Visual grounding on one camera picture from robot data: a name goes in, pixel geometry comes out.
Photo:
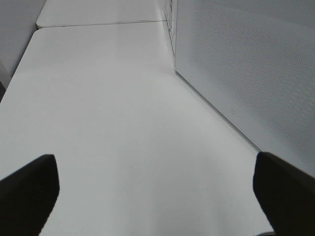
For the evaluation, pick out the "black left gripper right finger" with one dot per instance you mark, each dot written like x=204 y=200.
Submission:
x=286 y=195

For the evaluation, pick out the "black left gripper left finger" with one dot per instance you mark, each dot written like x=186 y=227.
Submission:
x=28 y=196

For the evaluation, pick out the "white microwave door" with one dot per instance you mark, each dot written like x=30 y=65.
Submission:
x=254 y=60

